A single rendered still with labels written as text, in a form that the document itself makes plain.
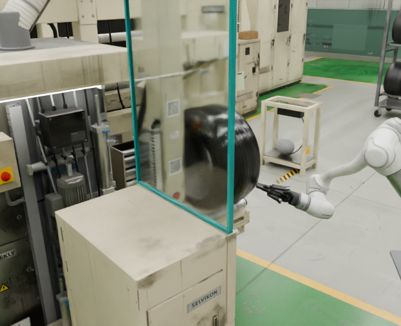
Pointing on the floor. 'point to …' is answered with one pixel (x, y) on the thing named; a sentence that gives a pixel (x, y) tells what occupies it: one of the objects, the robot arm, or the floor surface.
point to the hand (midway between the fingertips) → (262, 187)
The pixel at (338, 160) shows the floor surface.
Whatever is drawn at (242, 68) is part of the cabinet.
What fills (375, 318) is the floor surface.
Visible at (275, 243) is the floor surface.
